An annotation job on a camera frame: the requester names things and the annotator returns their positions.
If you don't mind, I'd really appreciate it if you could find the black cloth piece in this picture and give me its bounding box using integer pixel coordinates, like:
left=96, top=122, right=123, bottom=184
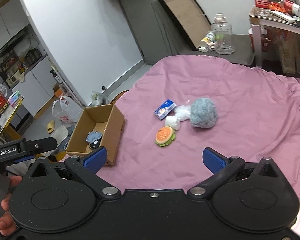
left=89, top=141, right=101, bottom=150

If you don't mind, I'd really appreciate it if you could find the yellow slipper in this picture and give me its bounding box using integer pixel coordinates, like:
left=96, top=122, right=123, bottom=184
left=47, top=120, right=55, bottom=134

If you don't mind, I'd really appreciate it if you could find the grey fluffy plush ball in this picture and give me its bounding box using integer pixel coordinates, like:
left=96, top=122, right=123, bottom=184
left=190, top=98, right=218, bottom=129

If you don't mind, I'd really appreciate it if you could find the blue tissue pack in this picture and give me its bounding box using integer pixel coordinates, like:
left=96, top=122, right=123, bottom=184
left=154, top=99, right=177, bottom=120

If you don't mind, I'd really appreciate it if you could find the small white box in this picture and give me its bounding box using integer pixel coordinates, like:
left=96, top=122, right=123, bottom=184
left=198, top=47, right=209, bottom=53

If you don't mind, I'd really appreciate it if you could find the person's left hand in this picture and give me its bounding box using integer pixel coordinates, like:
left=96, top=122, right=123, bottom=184
left=0, top=175, right=22, bottom=237

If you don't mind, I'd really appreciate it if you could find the small grey trash bag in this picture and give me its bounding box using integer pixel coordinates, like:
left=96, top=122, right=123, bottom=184
left=90, top=91, right=107, bottom=106

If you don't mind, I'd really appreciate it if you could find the pink bed sheet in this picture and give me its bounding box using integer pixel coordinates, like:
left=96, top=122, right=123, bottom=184
left=65, top=54, right=300, bottom=203

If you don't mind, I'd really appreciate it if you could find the grey door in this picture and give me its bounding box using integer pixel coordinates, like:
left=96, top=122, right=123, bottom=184
left=116, top=0, right=188, bottom=66

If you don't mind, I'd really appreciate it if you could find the blue grey cloth piece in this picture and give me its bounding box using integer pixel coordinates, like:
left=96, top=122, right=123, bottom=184
left=86, top=131, right=103, bottom=144

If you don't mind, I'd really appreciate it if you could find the white yellow canister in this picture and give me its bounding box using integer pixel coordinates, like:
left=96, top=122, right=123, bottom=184
left=200, top=31, right=215, bottom=47

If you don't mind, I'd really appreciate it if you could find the white plastic shopping bag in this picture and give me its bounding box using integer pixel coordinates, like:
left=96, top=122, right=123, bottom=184
left=52, top=95, right=83, bottom=124

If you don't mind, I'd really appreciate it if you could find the white cabinet shelf unit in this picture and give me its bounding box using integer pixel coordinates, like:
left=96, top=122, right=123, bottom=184
left=0, top=0, right=62, bottom=117

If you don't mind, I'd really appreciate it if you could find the brown cardboard box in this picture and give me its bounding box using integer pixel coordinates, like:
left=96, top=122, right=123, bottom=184
left=66, top=104, right=125, bottom=166

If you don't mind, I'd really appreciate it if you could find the clear plastic bag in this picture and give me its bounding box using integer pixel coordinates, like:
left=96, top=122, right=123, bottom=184
left=173, top=100, right=191, bottom=122

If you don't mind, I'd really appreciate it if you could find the hamburger plush toy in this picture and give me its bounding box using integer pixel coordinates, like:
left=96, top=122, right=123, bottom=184
left=155, top=126, right=175, bottom=147

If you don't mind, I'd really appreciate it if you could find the black framed cork board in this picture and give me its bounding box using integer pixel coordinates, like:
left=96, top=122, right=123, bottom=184
left=158, top=0, right=211, bottom=51

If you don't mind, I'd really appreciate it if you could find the white desk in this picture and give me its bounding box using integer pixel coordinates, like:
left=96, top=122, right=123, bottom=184
left=249, top=6, right=300, bottom=68

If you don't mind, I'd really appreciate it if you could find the large clear plastic jar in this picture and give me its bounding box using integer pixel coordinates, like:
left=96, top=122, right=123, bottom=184
left=211, top=13, right=235, bottom=55

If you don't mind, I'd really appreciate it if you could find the white towel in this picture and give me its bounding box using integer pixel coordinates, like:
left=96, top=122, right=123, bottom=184
left=165, top=116, right=180, bottom=130

